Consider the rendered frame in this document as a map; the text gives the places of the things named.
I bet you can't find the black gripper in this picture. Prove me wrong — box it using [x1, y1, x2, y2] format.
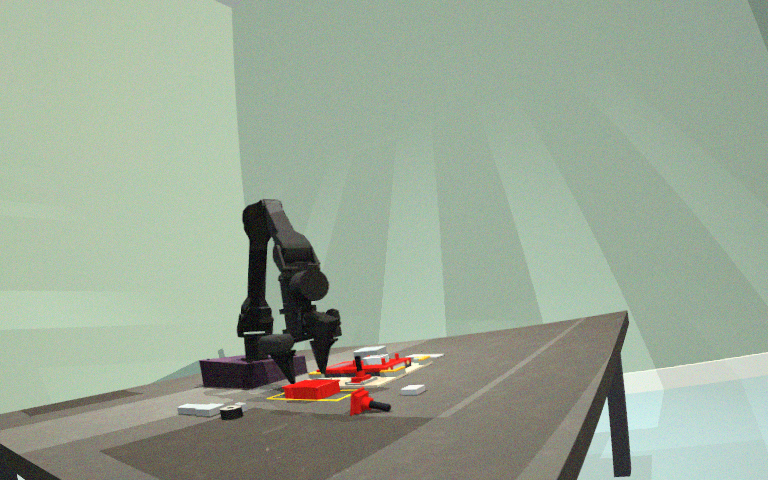
[259, 301, 342, 384]

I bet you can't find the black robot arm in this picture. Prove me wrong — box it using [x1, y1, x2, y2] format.
[236, 199, 341, 361]

